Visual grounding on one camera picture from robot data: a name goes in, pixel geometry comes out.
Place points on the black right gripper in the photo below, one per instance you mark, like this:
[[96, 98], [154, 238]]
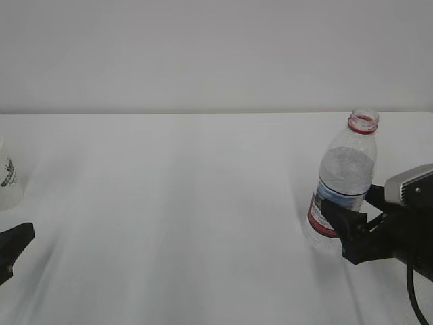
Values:
[[402, 234]]

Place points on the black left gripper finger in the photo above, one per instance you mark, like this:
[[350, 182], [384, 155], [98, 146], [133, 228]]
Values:
[[13, 242]]

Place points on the clear Nongfu Spring water bottle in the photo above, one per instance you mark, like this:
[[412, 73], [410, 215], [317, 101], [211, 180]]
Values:
[[345, 174]]

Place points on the white paper cup green print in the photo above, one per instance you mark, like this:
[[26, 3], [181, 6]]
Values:
[[12, 190]]

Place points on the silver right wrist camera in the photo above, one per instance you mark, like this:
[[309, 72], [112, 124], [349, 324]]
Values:
[[411, 189]]

